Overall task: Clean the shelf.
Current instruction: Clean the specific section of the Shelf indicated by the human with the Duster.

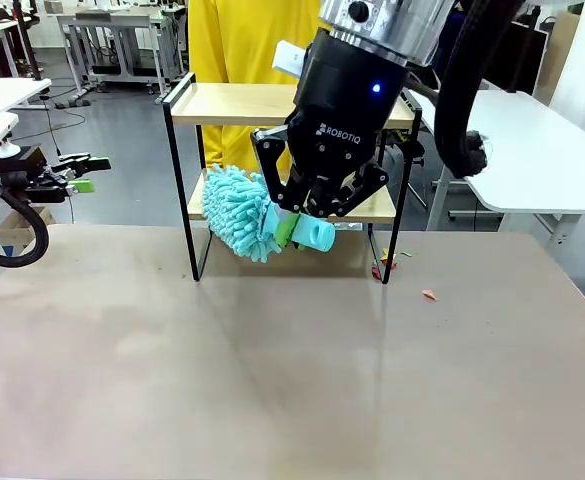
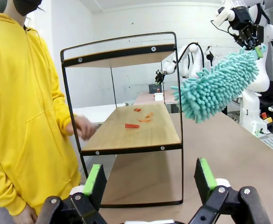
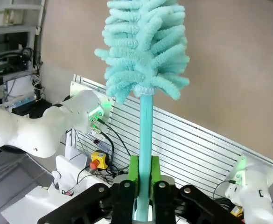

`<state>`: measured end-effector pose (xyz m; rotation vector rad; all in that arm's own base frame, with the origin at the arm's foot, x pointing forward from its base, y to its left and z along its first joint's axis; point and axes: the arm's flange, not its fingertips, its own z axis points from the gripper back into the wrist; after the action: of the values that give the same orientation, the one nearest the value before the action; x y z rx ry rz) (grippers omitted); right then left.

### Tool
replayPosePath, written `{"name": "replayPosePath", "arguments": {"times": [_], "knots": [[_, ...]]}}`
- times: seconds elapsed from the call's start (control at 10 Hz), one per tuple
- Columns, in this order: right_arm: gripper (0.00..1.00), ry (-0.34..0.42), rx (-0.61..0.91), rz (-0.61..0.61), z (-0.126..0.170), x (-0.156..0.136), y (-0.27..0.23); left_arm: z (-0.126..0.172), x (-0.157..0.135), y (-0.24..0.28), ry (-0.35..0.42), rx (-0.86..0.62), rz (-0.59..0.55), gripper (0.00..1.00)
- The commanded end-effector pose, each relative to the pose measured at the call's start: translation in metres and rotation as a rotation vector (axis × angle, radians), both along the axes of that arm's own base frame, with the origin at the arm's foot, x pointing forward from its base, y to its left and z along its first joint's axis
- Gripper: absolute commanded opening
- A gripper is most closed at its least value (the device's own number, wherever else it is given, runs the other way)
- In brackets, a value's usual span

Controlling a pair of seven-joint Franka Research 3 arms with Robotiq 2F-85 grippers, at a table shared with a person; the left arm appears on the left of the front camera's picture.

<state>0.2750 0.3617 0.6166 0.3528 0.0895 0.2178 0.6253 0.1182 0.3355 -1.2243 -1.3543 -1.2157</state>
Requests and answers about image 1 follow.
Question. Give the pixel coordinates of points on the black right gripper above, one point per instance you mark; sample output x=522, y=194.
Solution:
x=342, y=110

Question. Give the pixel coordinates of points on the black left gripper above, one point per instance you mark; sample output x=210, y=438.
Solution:
x=22, y=165

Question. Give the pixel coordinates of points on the teal microfibre duster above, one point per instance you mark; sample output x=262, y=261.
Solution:
x=232, y=210

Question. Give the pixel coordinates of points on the black pole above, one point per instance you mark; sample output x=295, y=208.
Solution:
x=27, y=45

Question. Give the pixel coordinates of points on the person in yellow hoodie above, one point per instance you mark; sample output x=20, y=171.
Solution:
x=242, y=40

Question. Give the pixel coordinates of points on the red-orange paper scrap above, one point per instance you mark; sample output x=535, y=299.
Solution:
x=428, y=294

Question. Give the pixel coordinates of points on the large white desk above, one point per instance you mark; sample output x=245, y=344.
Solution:
x=522, y=150

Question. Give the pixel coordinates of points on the black partition screen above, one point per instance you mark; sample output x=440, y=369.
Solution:
x=529, y=55

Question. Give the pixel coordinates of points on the brown cardboard panel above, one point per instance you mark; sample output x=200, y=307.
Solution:
x=559, y=50

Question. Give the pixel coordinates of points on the black frame wooden shelf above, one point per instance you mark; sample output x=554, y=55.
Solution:
x=222, y=102

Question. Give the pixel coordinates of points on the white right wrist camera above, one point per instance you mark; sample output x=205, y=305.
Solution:
x=289, y=57

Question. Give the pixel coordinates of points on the grey metal frame table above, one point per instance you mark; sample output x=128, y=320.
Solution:
x=112, y=22

